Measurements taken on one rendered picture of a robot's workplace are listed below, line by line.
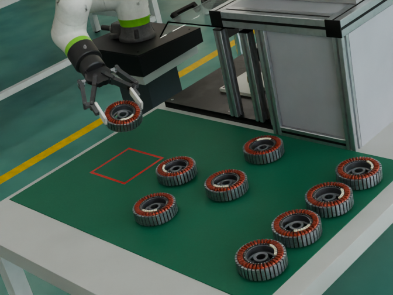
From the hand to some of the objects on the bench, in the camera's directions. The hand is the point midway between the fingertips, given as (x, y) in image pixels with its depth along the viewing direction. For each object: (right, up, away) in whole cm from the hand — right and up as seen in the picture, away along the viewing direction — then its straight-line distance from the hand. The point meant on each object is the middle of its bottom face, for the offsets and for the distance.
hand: (121, 109), depth 214 cm
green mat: (+22, -21, -16) cm, 34 cm away
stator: (+30, -22, -23) cm, 44 cm away
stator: (+12, -28, -26) cm, 40 cm away
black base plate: (+50, +13, +36) cm, 63 cm away
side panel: (+55, -9, -9) cm, 57 cm away
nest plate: (+40, +10, +29) cm, 51 cm away
